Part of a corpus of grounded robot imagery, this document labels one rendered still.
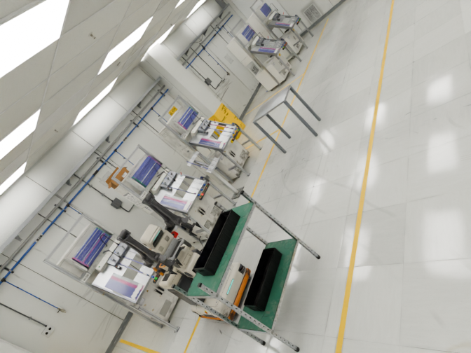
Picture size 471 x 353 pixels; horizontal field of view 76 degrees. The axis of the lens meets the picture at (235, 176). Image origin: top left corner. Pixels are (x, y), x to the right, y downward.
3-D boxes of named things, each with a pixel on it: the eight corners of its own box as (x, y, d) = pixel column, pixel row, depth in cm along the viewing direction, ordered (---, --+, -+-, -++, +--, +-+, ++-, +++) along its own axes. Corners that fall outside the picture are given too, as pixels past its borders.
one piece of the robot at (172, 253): (175, 269, 321) (159, 258, 313) (187, 246, 336) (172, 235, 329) (182, 268, 309) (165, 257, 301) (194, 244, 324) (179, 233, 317)
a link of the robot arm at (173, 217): (148, 193, 302) (142, 202, 296) (151, 192, 298) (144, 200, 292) (181, 218, 318) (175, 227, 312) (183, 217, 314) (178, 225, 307)
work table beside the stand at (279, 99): (317, 135, 474) (284, 99, 447) (284, 153, 522) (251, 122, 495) (321, 119, 503) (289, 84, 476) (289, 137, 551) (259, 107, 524)
